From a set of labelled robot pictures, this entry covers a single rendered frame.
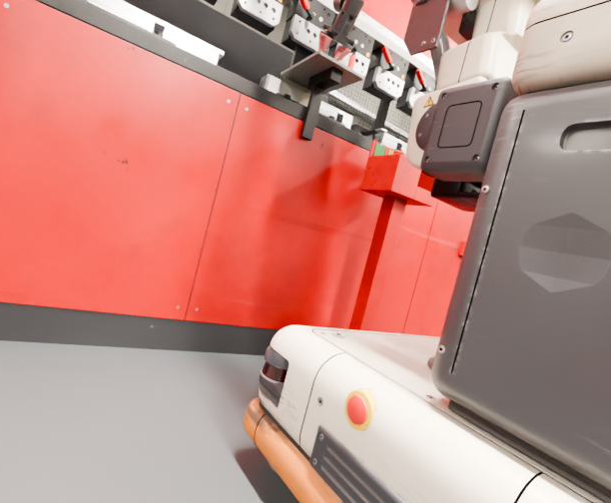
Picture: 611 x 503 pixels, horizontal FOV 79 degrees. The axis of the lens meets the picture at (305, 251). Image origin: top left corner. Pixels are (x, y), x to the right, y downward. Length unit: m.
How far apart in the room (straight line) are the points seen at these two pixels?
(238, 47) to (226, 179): 0.94
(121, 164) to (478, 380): 0.99
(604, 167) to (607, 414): 0.23
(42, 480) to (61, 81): 0.87
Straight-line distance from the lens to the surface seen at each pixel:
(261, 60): 2.05
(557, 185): 0.48
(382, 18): 1.78
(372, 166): 1.33
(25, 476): 0.77
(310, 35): 1.55
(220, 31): 2.01
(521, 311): 0.47
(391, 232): 1.31
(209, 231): 1.20
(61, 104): 1.17
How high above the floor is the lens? 0.45
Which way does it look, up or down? 2 degrees down
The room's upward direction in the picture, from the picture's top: 14 degrees clockwise
